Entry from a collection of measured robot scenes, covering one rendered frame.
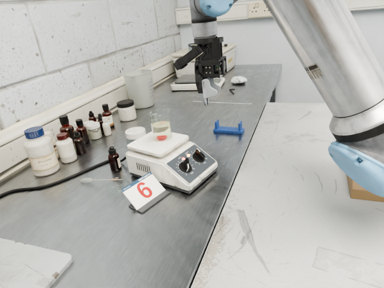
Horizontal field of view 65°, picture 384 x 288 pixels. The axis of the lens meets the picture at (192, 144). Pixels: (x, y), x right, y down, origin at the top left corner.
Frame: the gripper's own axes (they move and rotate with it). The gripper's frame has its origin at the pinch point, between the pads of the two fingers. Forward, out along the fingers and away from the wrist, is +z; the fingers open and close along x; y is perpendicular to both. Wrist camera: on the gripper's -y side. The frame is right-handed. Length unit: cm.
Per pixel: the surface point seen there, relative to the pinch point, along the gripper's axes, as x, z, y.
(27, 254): -64, 9, -11
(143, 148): -34.0, 1.4, -2.8
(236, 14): 106, -21, -19
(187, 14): 104, -24, -50
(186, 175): -35.8, 6.3, 8.8
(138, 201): -44.6, 8.9, 0.9
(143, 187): -41.2, 7.6, 0.3
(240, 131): -1.2, 9.3, 12.2
